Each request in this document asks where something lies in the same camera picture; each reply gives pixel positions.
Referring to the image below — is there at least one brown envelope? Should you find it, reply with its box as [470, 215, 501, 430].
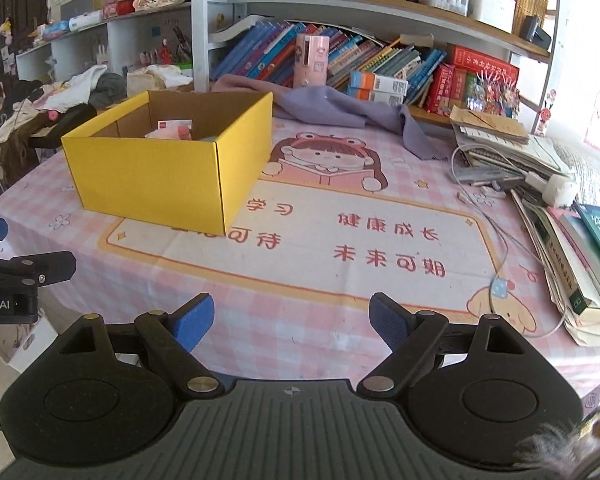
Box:
[450, 105, 531, 145]

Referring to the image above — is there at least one cream fabric bag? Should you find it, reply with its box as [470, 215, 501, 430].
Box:
[126, 65, 195, 98]

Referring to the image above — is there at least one pile of textbooks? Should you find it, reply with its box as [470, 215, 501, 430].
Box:
[510, 190, 600, 346]

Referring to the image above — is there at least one white quilted blanket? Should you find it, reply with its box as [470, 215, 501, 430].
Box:
[545, 135, 600, 208]

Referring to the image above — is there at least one grey flat case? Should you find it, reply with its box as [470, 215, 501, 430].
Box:
[460, 167, 526, 188]

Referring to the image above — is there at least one white shelf unit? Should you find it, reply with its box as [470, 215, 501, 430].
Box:
[15, 2, 196, 91]

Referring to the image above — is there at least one white frame bookshelf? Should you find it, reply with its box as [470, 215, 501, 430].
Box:
[190, 0, 563, 133]

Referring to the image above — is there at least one pink plush toy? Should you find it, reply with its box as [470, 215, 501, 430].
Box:
[145, 126, 193, 141]

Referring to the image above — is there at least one purple cloth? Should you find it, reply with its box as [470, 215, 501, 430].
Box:
[211, 74, 448, 161]

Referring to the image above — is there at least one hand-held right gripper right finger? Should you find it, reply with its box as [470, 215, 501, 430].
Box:
[356, 291, 521, 395]

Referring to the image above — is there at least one grey furry sleeve cuff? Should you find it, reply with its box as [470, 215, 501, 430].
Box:
[517, 405, 600, 480]

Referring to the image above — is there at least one yellow cardboard box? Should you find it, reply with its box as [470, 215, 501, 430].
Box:
[61, 90, 274, 237]

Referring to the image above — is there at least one red boxed book set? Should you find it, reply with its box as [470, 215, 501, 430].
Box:
[425, 45, 521, 116]

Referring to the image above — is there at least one pink cylinder device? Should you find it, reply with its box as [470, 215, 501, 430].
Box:
[294, 34, 330, 90]

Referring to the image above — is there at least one pink checked tablecloth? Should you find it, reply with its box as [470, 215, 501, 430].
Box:
[0, 115, 600, 401]

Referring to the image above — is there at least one black box device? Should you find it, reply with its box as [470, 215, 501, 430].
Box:
[517, 15, 553, 51]

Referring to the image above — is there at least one orange blue white carton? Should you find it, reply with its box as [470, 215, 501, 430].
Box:
[347, 87, 407, 107]
[350, 71, 410, 94]

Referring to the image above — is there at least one shiny colourful trinket bundle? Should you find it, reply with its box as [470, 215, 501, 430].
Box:
[464, 72, 521, 118]

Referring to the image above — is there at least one white pen holder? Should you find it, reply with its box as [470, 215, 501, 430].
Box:
[467, 0, 517, 33]

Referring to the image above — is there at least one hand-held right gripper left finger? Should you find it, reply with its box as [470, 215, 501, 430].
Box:
[55, 292, 226, 401]

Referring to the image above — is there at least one white power adapter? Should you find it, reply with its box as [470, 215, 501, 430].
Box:
[527, 172, 578, 207]

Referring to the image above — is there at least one row of blue books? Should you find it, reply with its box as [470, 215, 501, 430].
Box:
[211, 21, 448, 106]

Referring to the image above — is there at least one pile of clothes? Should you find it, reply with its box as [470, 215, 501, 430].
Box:
[0, 65, 131, 186]

